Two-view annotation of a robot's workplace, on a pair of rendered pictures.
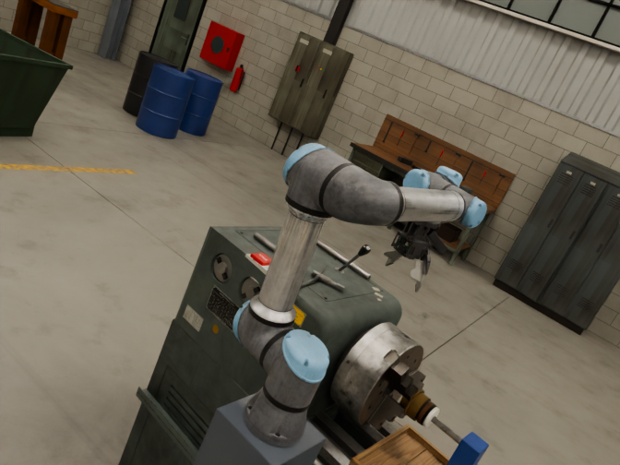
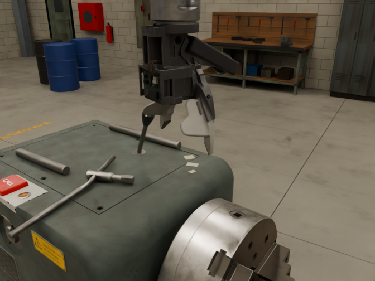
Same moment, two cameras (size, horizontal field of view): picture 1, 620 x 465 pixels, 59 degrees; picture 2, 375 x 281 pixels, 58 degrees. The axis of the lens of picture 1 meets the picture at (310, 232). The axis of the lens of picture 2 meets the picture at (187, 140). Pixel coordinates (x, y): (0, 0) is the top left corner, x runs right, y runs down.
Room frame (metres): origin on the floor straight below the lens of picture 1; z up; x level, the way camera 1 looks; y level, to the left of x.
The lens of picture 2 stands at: (1.00, -0.35, 1.65)
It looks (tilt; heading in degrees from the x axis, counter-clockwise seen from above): 23 degrees down; 4
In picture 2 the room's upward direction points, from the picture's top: straight up
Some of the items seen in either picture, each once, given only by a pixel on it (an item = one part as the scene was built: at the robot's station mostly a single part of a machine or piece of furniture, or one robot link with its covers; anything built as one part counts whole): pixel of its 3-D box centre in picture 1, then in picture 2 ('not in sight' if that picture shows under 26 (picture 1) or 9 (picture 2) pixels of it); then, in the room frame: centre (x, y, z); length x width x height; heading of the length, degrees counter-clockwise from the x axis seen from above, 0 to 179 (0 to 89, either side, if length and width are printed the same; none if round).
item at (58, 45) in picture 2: (165, 101); (62, 66); (7.56, 2.59, 0.44); 0.59 x 0.59 x 0.88
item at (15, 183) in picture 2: (262, 259); (9, 185); (1.64, 0.11, 1.26); 0.06 x 0.06 x 0.02; 57
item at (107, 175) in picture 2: (327, 280); (110, 177); (1.68, -0.12, 1.27); 0.12 x 0.02 x 0.02; 81
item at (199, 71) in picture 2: (416, 237); (172, 63); (1.54, -0.29, 1.56); 0.09 x 0.08 x 0.12; 129
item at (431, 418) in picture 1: (447, 430); not in sight; (1.44, -0.61, 1.08); 0.13 x 0.07 x 0.07; 57
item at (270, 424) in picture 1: (280, 407); not in sight; (1.11, -0.10, 1.15); 0.15 x 0.15 x 0.10
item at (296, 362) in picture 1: (297, 365); not in sight; (1.12, -0.10, 1.27); 0.13 x 0.12 x 0.14; 50
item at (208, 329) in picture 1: (289, 311); (101, 222); (1.79, -0.05, 1.06); 0.59 x 0.48 x 0.39; 57
